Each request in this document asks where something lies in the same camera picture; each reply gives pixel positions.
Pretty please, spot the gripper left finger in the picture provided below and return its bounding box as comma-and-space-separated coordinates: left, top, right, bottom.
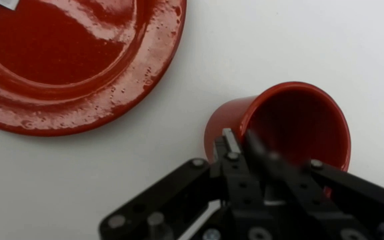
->
99, 128, 266, 240

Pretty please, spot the red plate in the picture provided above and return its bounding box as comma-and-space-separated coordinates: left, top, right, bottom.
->
0, 0, 187, 137

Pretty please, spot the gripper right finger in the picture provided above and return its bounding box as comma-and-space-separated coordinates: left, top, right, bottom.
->
242, 130, 384, 240

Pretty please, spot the red cup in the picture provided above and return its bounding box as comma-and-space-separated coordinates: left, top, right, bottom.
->
204, 82, 351, 198

